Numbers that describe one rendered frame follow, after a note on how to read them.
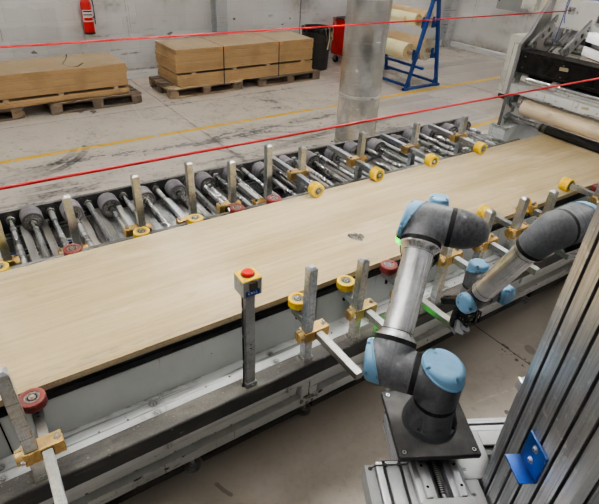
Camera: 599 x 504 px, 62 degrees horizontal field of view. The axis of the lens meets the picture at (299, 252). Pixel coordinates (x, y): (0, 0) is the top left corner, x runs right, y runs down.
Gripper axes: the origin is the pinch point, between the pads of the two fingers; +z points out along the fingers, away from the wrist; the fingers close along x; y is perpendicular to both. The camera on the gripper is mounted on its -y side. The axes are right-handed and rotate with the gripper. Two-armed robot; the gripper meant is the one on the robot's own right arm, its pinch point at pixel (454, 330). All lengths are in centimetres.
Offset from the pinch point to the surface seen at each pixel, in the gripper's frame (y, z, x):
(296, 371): -24, 13, -61
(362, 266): -26.6, -26.6, -30.7
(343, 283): -40.2, -8.2, -27.5
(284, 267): -64, -8, -43
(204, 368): -48, 17, -90
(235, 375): -41, 20, -80
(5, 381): -26, -32, -153
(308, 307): -26, -16, -55
